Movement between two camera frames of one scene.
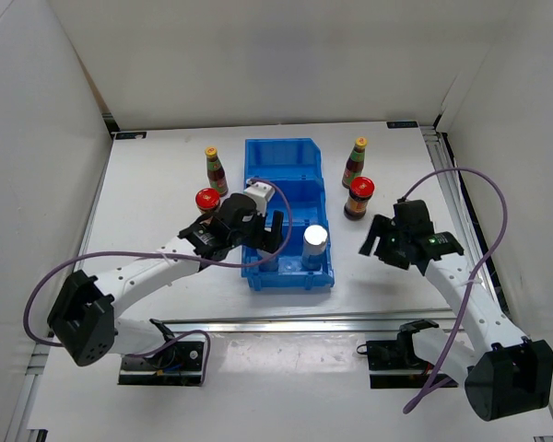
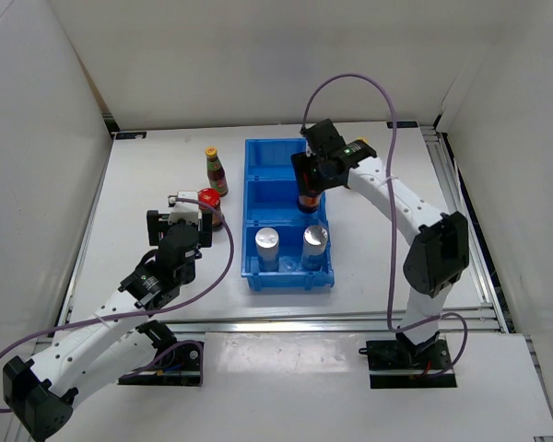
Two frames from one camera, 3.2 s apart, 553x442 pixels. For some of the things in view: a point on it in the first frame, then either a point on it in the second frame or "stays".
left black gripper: (264, 238) -> (156, 223)
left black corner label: (131, 135) stays
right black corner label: (402, 124) stays
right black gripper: (382, 226) -> (301, 164)
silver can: (314, 242) stays
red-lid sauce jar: (361, 188) -> (309, 203)
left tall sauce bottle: (216, 171) stays
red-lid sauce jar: (206, 200) stays
